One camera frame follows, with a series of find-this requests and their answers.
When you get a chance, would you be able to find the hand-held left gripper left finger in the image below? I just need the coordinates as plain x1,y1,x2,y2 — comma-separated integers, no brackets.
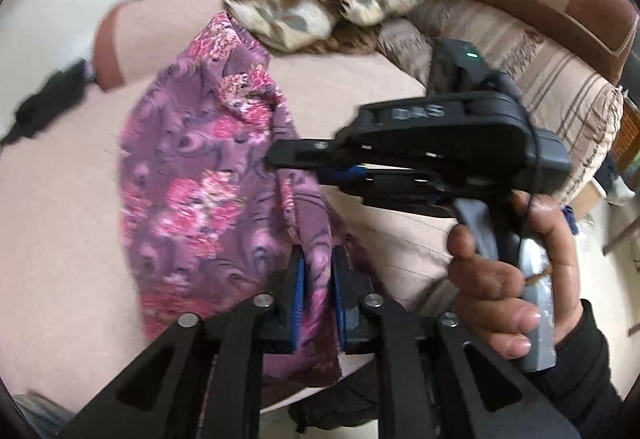
57,246,308,439

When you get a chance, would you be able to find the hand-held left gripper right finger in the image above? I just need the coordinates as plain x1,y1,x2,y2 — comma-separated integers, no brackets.
330,246,583,439

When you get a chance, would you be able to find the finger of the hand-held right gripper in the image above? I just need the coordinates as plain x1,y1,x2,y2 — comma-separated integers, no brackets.
315,166,451,217
264,139,361,170

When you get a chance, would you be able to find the purple floral shirt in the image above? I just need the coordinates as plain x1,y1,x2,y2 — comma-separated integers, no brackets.
117,11,371,390

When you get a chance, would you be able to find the person's right forearm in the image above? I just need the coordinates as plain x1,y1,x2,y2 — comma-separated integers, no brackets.
530,299,626,439

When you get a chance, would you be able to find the person's right hand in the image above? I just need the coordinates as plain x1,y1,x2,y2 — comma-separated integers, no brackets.
446,191,586,360

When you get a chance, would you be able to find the striped sofa cushion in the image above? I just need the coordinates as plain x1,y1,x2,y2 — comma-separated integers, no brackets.
377,0,626,204

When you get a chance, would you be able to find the brown patterned cloth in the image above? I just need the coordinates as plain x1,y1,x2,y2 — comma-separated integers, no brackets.
295,24,386,56

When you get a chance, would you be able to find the pink bolster with brown end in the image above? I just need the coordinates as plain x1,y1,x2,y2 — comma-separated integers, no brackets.
95,0,241,92

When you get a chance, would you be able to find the black cloth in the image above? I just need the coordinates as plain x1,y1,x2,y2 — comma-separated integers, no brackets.
0,59,93,147

